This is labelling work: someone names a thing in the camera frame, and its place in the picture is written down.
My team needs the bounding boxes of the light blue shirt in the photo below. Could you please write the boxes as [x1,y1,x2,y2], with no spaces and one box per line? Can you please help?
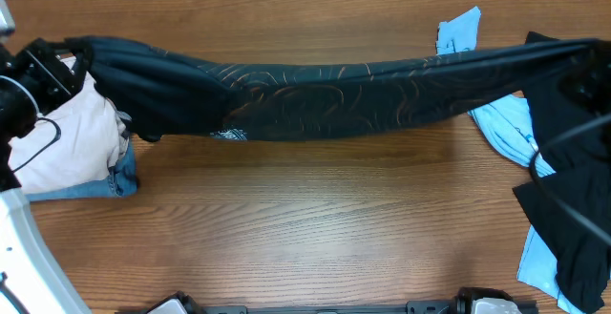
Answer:
[435,6,579,314]

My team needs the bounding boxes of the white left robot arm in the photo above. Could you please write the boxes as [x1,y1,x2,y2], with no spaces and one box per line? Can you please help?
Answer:
[1,39,92,313]

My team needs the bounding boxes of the beige folded trousers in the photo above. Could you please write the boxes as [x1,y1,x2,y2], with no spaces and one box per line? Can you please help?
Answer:
[9,74,128,195]

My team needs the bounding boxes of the plain black garment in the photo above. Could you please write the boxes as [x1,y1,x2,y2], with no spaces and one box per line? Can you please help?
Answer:
[514,42,610,313]

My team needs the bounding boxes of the blue denim jeans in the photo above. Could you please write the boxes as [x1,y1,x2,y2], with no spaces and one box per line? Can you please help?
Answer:
[17,109,138,201]

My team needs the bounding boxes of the black printed cycling jersey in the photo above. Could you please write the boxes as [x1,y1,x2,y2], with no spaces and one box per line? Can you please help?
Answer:
[82,36,605,141]

